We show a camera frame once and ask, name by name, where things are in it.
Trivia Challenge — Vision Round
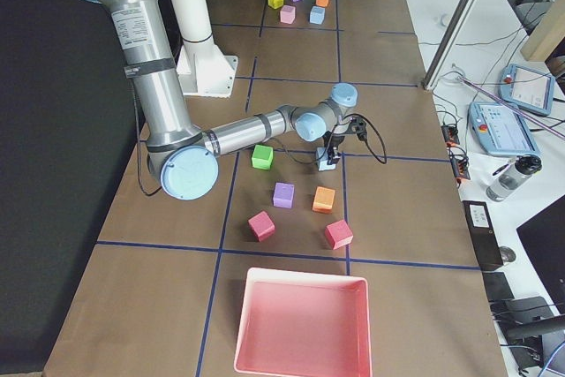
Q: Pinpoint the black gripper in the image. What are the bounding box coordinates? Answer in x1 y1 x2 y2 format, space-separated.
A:
323 115 367 162

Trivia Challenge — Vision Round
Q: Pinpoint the light blue foam block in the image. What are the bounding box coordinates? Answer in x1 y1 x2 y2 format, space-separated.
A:
309 5 326 25
316 147 336 171

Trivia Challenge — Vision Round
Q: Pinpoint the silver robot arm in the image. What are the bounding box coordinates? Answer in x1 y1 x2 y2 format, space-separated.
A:
87 0 362 200

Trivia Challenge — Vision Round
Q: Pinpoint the right orange foam block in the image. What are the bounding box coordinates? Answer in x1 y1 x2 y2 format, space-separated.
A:
312 186 335 214

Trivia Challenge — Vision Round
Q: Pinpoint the green foam block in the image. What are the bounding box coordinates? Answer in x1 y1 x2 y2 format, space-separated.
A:
252 144 274 170

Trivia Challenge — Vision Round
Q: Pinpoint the right purple foam block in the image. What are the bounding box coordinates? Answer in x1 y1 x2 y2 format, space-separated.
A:
273 182 295 208

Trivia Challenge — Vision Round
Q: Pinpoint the far dark red foam block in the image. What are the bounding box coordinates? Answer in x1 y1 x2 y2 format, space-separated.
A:
324 220 353 250

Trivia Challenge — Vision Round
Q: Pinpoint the dark red foam block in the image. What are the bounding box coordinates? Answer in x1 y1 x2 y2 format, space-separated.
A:
247 211 275 242
324 220 353 250

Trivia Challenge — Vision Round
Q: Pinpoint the black power strip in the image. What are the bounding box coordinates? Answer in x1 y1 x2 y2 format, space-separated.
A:
441 124 471 186

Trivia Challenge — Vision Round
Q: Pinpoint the pink foam block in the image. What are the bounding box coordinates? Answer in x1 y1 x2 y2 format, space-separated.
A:
279 5 296 24

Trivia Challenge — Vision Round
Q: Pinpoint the near dark red foam block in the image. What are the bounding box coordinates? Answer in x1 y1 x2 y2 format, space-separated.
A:
247 211 275 242

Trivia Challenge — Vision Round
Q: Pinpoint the near teach pendant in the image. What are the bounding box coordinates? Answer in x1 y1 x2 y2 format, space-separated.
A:
468 102 540 157

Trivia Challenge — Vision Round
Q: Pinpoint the teach pendant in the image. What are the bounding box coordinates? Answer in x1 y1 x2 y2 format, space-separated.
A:
468 102 540 157
499 64 555 117

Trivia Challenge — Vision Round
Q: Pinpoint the black box with label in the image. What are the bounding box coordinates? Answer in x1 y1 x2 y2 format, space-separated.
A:
462 200 503 271

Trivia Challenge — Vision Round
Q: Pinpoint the clear water bottle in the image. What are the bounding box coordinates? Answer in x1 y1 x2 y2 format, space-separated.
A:
486 155 542 202

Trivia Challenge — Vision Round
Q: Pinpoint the far teach pendant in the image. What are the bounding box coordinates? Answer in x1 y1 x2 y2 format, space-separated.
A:
499 64 555 117

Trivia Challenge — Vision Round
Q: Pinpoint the pink plastic tray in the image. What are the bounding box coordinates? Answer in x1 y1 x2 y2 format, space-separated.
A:
234 268 373 376

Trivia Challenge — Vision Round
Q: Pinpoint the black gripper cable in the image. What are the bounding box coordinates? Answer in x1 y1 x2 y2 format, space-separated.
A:
352 114 388 165

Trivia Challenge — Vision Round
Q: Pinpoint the aluminium frame post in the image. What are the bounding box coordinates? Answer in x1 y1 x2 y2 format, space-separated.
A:
422 0 477 91

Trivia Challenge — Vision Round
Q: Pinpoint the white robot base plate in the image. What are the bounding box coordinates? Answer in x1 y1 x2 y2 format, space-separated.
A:
177 46 238 98

